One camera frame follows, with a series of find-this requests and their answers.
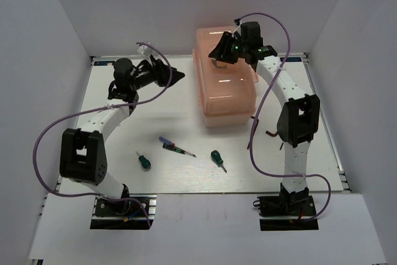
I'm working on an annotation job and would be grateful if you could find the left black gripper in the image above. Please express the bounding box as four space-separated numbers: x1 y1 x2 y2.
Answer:
131 55 186 91

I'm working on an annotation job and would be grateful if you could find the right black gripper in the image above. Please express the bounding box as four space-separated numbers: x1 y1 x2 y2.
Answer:
207 32 248 65

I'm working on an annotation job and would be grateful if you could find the pink plastic toolbox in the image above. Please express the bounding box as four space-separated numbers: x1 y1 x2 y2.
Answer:
193 27 257 127

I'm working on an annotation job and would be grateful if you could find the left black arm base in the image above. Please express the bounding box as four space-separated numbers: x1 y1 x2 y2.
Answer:
90 195 156 230

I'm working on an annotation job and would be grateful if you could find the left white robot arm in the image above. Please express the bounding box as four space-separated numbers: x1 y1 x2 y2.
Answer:
60 56 185 215

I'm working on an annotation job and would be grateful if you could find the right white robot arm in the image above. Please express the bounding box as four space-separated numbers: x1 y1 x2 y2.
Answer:
209 19 320 215

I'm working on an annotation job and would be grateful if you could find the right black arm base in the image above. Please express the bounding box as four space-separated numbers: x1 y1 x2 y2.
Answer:
252 195 319 231

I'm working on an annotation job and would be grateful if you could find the black green precision screwdriver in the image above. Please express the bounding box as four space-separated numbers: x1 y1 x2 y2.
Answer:
163 143 197 158

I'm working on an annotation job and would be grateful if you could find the long brown hex key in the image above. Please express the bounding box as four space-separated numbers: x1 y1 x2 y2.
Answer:
246 115 259 150

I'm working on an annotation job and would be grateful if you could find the stubby green screwdriver right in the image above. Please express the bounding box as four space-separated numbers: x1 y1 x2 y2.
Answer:
210 150 227 173

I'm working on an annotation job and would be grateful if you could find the stubby green screwdriver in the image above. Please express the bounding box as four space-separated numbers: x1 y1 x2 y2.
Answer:
210 150 227 173
136 152 151 171

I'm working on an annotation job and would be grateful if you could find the stubby green screwdriver left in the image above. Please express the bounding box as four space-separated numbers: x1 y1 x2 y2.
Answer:
136 152 151 171

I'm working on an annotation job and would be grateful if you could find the large brown hex key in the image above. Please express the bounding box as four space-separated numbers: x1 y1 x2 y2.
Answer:
265 130 279 137

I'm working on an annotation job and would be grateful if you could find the blue red handled screwdriver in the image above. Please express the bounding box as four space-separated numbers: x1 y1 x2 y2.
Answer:
159 137 175 147

